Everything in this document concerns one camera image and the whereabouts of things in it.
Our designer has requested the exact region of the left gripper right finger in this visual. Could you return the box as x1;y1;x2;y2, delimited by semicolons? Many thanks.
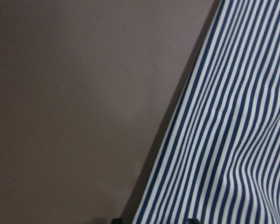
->
187;218;198;224

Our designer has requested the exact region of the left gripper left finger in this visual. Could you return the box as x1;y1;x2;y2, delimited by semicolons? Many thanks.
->
112;218;123;224

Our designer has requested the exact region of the navy white striped polo shirt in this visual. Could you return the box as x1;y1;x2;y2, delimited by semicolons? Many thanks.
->
133;0;280;224

